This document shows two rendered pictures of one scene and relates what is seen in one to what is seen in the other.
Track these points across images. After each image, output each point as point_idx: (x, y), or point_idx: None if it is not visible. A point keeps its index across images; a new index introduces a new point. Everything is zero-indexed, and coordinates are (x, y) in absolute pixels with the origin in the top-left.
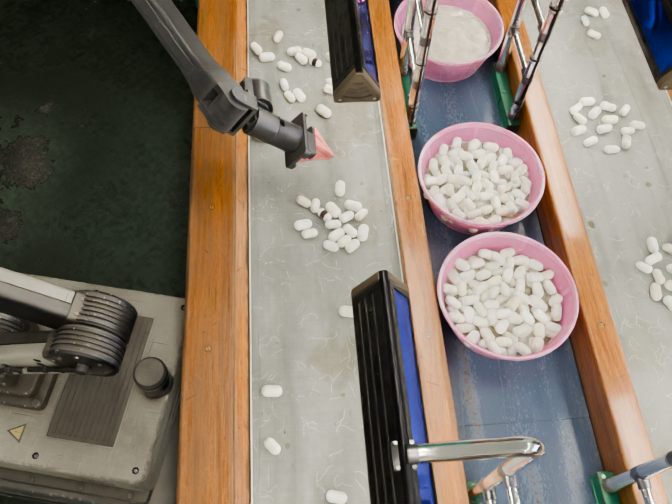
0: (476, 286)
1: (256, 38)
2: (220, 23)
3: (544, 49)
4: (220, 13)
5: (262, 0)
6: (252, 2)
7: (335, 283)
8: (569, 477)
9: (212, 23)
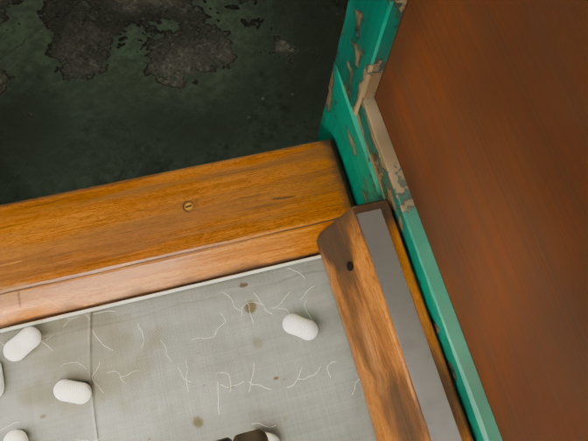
0: None
1: (73, 335)
2: (85, 238)
3: None
4: (122, 229)
5: (217, 318)
6: (206, 295)
7: None
8: None
9: (83, 220)
